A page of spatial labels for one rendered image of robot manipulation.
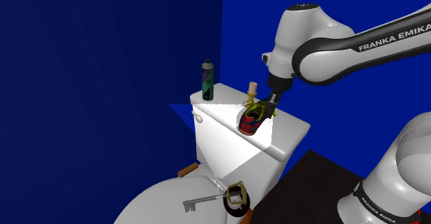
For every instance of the white toilet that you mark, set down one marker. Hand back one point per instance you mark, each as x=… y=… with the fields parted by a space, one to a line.
x=229 y=139

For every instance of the yellow bottle with cork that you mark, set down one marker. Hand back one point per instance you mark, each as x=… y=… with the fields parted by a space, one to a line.
x=252 y=89

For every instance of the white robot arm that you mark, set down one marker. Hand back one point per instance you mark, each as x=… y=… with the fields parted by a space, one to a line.
x=336 y=53

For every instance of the red shoe with yellow laces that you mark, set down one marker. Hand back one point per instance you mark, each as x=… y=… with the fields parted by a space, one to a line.
x=251 y=122

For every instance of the green spray can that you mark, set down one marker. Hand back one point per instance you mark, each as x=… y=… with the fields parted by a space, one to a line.
x=207 y=81

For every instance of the black robot stand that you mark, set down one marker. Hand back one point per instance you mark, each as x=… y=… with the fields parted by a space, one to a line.
x=303 y=189

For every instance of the orange block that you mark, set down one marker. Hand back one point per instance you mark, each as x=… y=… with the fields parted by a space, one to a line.
x=247 y=217

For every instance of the orange cylinder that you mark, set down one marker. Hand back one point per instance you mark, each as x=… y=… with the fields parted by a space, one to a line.
x=188 y=170

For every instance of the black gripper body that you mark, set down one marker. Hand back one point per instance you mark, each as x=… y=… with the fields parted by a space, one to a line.
x=278 y=81

